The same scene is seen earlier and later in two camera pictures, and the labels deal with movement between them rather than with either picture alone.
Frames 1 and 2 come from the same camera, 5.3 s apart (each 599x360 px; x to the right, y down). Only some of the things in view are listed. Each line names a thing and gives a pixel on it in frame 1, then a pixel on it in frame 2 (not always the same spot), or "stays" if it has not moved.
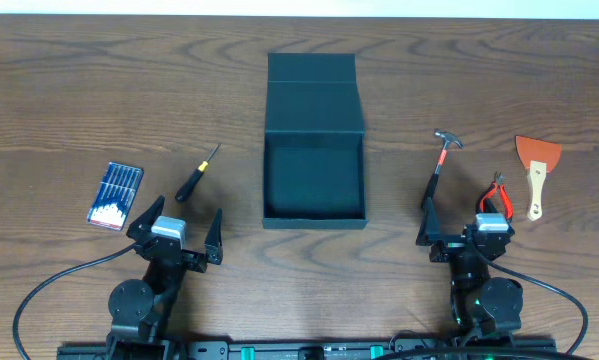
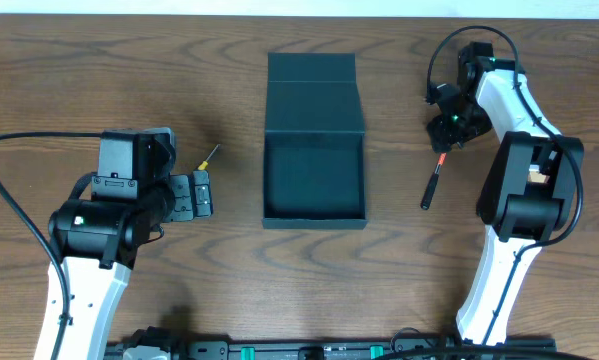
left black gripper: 188,256 to 180,197
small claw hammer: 447,137 stays
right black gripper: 431,229 to 443,138
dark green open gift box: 314,143 stays
